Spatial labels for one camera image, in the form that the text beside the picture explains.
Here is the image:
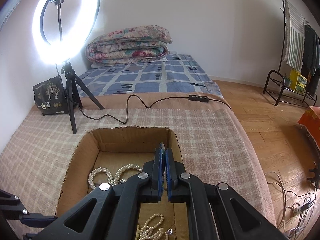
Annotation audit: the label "black clothes rack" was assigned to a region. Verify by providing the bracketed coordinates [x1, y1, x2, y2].
[263, 0, 317, 106]

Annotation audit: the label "black tripod stand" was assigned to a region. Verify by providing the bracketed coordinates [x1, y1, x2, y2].
[61, 62, 105, 134]

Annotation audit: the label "blue patterned bed sheet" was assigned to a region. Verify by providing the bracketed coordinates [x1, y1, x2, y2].
[80, 54, 223, 98]

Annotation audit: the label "orange gift box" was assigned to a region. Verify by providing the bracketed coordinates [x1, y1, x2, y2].
[297, 106, 320, 151]

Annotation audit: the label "yellow box on rack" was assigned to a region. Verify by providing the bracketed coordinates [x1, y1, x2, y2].
[289, 69, 308, 94]

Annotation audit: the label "long pearl necklace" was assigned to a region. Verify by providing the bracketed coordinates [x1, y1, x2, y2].
[135, 213, 176, 240]

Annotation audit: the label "open cardboard box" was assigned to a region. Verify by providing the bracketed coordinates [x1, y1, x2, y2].
[56, 127, 189, 239]

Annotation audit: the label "white ring light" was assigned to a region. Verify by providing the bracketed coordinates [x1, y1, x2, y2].
[31, 0, 100, 64]

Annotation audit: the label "dark hanging clothes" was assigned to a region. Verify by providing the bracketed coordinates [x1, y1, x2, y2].
[301, 24, 319, 96]

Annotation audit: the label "twisted pearl necklace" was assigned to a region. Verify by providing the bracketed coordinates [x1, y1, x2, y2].
[88, 163, 144, 190]

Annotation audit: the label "black power cable with remote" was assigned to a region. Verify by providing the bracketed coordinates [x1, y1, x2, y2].
[55, 63, 232, 125]

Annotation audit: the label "striped hanging cloth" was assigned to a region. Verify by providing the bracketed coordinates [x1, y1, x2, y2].
[284, 0, 305, 72]

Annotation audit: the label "folded floral quilt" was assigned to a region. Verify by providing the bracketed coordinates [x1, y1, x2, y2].
[85, 24, 172, 66]

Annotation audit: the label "black snack bag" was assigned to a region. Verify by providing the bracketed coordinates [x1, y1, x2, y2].
[33, 76, 68, 115]

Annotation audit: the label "floor cables and power strip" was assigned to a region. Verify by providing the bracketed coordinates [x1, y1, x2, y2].
[263, 171, 318, 240]

